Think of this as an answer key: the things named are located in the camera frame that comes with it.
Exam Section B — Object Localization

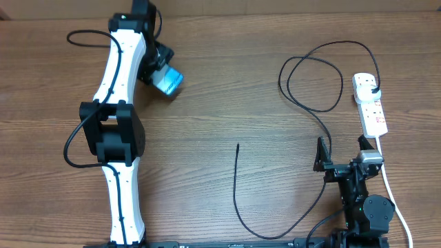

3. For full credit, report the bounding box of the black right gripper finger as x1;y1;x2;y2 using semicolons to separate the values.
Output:
358;134;374;151
313;136;333;172

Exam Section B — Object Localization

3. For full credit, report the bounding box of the blue screen smartphone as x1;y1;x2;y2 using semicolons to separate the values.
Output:
151;64;184;96

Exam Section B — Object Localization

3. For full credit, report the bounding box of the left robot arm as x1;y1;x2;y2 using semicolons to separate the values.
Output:
73;1;184;247

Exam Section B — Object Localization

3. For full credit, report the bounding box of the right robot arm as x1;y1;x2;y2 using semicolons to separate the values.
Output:
305;136;396;248

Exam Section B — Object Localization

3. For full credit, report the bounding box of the white charger plug adapter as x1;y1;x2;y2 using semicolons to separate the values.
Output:
354;85;382;104

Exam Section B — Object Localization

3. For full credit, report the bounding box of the white power strip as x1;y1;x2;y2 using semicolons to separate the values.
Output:
352;73;388;138

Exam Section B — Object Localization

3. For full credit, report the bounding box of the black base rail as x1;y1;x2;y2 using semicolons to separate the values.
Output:
82;237;390;248

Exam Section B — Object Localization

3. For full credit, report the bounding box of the black charging cable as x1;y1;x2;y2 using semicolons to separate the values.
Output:
232;40;382;240

